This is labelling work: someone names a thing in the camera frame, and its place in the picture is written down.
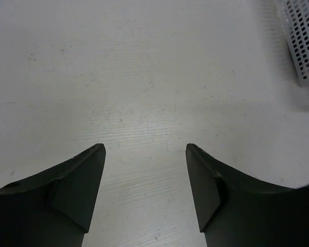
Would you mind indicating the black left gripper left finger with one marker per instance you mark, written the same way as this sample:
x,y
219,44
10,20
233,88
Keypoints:
x,y
53,207

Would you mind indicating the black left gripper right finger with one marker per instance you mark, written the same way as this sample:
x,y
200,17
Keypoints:
x,y
236,209

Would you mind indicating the white perforated plastic basket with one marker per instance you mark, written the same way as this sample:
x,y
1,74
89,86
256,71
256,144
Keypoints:
x,y
294,15

